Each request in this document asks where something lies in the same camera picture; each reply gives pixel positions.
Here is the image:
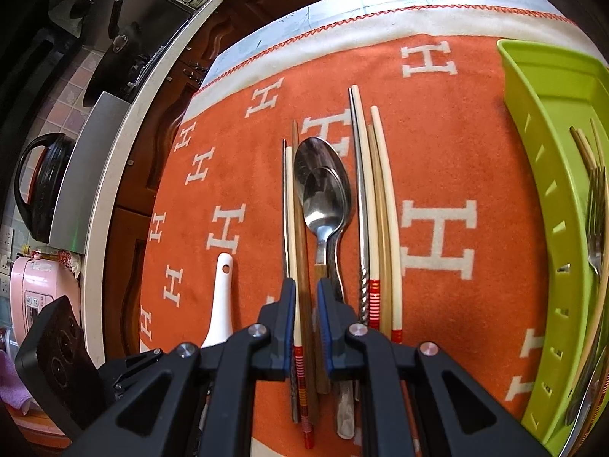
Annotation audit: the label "black kettle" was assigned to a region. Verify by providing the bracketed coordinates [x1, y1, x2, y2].
[13, 133, 77, 244]

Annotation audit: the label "pink kitchen appliance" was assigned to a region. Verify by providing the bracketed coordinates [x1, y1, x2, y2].
[10, 254, 81, 344]

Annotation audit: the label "white ceramic spoon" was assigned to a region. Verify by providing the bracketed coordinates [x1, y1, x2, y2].
[201, 253, 235, 349]

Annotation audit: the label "brown wooden chopstick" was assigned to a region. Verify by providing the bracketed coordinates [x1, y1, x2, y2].
[365, 125, 393, 341]

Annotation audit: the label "orange printed blanket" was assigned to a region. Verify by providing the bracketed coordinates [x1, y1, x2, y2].
[138, 4, 609, 457]

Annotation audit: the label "green plastic tray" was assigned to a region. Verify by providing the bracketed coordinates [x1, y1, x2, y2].
[496, 39, 609, 457]

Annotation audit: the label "large metal spoon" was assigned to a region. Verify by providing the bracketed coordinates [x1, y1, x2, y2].
[293, 136, 357, 440]

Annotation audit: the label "metal fork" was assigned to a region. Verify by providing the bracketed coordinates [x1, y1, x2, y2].
[566, 166, 609, 429]

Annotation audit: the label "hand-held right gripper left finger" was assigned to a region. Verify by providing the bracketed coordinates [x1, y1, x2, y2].
[62, 277, 298, 457]

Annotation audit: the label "steel splash guard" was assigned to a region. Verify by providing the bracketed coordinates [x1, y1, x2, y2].
[49, 90, 129, 254]

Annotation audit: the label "purple cloth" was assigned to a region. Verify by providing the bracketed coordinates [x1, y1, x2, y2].
[0, 347, 34, 410]

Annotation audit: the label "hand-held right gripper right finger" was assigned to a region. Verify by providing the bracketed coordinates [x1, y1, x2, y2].
[316, 277, 548, 457]

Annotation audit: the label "medium metal spoon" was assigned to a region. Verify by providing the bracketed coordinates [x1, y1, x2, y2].
[303, 166, 346, 281]

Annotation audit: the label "bamboo chopstick red bands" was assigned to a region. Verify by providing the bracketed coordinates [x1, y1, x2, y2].
[370, 105, 403, 344]
[284, 146, 315, 449]
[353, 86, 382, 333]

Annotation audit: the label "black wok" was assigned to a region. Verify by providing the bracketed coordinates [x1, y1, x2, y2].
[82, 0, 146, 109]

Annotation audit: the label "gas stove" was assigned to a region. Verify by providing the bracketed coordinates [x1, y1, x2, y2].
[71, 0, 210, 58]

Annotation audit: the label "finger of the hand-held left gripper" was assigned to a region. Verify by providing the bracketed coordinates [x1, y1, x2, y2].
[97, 347, 165, 398]

